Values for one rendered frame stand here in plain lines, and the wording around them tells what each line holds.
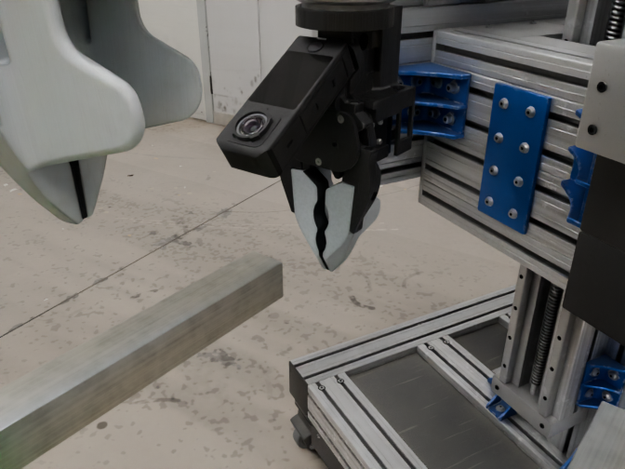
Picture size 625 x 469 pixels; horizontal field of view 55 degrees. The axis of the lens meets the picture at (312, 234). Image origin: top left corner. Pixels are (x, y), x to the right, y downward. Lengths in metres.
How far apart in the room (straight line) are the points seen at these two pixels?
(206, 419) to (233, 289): 1.16
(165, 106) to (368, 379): 1.14
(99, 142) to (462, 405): 1.16
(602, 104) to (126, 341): 0.41
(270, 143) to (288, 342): 1.41
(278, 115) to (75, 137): 0.21
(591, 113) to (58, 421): 0.46
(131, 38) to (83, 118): 0.04
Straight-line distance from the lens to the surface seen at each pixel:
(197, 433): 1.52
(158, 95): 0.22
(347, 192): 0.45
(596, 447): 0.33
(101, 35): 0.23
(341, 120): 0.43
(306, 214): 0.49
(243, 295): 0.41
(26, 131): 0.21
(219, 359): 1.72
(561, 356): 1.01
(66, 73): 0.19
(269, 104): 0.41
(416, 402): 1.28
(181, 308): 0.39
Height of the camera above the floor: 1.08
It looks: 27 degrees down
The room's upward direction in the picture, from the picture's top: straight up
